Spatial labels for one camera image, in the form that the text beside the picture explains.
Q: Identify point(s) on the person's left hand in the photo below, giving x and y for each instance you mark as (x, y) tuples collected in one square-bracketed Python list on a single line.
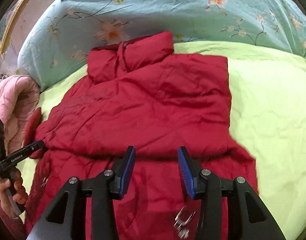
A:
[(12, 194)]

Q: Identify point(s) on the pink folded quilt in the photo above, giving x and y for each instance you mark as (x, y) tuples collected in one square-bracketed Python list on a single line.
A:
[(19, 96)]

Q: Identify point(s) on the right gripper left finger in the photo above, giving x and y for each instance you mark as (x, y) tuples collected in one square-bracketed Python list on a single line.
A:
[(122, 169)]

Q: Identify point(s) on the teal floral duvet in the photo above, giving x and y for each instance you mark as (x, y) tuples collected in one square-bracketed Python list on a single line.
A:
[(59, 42)]

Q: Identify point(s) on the red quilted puffer jacket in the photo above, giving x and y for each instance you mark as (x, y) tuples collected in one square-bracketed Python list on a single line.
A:
[(139, 93)]

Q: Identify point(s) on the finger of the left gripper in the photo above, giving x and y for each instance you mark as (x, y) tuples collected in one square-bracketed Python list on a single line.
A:
[(34, 150)]

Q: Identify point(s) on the gold framed landscape painting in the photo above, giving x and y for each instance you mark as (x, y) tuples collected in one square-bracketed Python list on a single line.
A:
[(8, 22)]

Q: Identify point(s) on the lime green bed sheet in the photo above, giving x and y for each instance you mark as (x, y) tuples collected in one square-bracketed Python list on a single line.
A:
[(267, 119)]

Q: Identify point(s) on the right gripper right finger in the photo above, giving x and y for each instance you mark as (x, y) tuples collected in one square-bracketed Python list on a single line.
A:
[(190, 172)]

